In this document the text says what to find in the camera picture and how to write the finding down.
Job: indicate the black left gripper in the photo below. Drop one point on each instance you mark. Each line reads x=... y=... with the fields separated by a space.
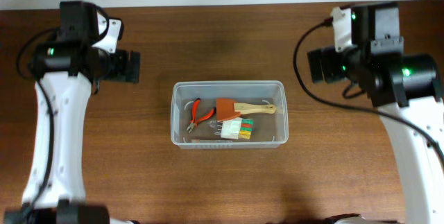
x=125 y=72

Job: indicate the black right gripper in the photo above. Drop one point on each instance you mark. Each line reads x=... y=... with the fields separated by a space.
x=327 y=57

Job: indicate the orange socket bit holder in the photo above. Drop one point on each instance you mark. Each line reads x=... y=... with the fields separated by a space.
x=209 y=141

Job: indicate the wooden handled brown spatula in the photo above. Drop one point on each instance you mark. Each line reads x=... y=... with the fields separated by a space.
x=227 y=109

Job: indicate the clear box of wall plugs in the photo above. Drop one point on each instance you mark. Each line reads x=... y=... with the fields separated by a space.
x=237 y=128

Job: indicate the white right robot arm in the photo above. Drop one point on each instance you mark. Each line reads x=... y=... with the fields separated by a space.
x=406 y=92

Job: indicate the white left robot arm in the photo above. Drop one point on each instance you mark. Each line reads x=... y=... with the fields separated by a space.
x=67 y=70

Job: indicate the clear plastic container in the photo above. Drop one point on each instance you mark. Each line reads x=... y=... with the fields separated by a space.
x=193 y=106

